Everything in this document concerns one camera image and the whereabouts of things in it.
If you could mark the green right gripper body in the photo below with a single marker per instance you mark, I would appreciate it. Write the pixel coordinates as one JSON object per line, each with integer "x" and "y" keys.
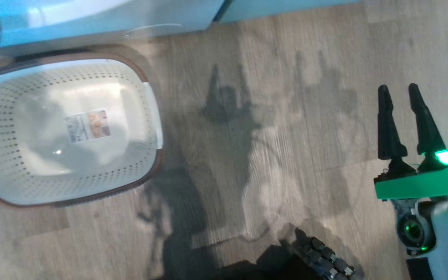
{"x": 422, "y": 186}

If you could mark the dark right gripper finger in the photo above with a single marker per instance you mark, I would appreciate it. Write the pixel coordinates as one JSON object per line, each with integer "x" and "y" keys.
{"x": 426, "y": 132}
{"x": 388, "y": 132}

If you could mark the white front-load washing machine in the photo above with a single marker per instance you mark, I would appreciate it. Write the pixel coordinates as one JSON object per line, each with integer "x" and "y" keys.
{"x": 91, "y": 19}

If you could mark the pale green cabinet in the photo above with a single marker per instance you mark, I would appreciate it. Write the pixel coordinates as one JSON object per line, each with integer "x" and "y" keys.
{"x": 286, "y": 7}

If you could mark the round white filter cover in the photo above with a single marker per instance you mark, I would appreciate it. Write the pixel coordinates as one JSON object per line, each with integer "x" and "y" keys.
{"x": 152, "y": 31}

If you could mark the white product label sticker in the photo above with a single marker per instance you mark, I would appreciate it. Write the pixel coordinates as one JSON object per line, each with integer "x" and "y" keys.
{"x": 88, "y": 126}

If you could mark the cream perforated laundry basket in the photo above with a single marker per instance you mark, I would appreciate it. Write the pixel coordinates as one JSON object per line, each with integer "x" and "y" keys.
{"x": 33, "y": 175}

